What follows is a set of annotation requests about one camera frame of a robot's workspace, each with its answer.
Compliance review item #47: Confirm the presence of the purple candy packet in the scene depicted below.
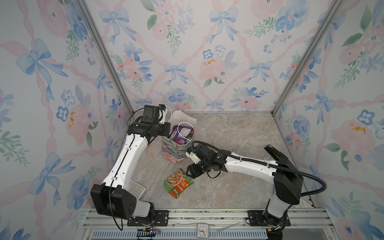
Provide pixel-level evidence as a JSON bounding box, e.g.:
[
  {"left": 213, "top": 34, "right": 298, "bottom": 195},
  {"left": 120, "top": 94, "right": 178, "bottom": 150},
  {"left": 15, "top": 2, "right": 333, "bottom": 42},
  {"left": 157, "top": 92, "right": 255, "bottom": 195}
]
[{"left": 169, "top": 126, "right": 195, "bottom": 145}]

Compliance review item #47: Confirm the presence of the floral paper gift bag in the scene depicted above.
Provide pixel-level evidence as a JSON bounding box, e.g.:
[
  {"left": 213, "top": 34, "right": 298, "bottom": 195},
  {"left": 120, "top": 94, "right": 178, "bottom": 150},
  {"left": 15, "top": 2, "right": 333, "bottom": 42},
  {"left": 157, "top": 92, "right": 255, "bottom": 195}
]
[{"left": 161, "top": 110, "right": 197, "bottom": 165}]

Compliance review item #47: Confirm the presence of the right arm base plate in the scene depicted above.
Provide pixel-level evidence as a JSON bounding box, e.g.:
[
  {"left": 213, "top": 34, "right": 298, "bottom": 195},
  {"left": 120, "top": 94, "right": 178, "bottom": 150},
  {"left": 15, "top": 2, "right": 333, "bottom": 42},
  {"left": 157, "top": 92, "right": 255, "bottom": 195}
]
[{"left": 247, "top": 210, "right": 291, "bottom": 227}]

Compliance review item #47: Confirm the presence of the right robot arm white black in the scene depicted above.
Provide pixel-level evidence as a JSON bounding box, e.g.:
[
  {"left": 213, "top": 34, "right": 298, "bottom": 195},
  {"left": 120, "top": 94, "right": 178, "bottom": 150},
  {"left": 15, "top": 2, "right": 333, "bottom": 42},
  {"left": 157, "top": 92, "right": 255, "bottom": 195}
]
[{"left": 186, "top": 144, "right": 304, "bottom": 240}]

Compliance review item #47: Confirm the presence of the orange green noodle packet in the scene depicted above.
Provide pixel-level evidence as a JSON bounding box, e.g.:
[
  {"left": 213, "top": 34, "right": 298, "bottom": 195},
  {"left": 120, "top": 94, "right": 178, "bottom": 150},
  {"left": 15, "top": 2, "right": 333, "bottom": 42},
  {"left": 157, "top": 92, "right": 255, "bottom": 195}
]
[{"left": 164, "top": 169, "right": 194, "bottom": 199}]

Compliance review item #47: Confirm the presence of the white calculator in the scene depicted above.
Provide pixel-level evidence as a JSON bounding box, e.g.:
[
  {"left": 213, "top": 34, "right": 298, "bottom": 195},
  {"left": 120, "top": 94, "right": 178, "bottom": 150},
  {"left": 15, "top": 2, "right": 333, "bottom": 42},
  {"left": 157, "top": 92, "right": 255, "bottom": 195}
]
[{"left": 128, "top": 180, "right": 146, "bottom": 200}]

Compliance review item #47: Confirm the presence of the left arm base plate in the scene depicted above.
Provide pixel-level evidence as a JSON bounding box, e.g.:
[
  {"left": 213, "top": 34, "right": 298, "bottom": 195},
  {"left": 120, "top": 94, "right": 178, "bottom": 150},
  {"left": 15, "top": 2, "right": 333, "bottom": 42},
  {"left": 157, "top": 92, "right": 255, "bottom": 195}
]
[{"left": 127, "top": 210, "right": 170, "bottom": 227}]

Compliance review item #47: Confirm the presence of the black stapler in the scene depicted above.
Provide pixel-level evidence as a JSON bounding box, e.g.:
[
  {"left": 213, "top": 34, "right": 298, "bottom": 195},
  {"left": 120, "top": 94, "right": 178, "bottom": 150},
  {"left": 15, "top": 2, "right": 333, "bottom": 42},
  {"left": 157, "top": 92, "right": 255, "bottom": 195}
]
[{"left": 264, "top": 145, "right": 287, "bottom": 162}]

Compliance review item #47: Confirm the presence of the small white clock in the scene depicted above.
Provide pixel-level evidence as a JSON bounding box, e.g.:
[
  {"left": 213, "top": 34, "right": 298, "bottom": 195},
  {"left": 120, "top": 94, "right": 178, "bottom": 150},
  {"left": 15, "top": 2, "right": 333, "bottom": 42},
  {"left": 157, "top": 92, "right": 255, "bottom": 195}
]
[{"left": 197, "top": 223, "right": 210, "bottom": 240}]

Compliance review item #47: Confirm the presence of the black corrugated cable conduit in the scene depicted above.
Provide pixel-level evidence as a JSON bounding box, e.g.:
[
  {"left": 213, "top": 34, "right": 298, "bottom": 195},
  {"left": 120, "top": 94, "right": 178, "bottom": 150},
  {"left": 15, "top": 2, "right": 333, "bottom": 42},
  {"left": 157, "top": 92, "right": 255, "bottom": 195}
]
[{"left": 191, "top": 140, "right": 328, "bottom": 198}]

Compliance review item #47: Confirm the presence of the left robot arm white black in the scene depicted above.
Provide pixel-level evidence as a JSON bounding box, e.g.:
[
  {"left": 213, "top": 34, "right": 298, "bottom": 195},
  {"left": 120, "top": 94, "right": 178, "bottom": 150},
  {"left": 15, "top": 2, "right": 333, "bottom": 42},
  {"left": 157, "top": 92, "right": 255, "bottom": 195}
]
[{"left": 91, "top": 117, "right": 171, "bottom": 225}]

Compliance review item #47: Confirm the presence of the aluminium frame rail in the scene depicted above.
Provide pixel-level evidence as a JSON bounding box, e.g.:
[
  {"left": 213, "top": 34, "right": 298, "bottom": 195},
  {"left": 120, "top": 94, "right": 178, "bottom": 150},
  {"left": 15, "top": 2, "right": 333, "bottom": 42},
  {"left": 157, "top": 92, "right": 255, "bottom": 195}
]
[{"left": 78, "top": 209, "right": 340, "bottom": 240}]

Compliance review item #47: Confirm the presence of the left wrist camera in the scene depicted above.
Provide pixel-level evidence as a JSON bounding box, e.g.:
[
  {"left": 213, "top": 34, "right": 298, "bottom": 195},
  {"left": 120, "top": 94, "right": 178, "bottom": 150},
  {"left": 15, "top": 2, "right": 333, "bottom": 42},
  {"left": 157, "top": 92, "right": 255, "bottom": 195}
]
[{"left": 141, "top": 104, "right": 167, "bottom": 125}]

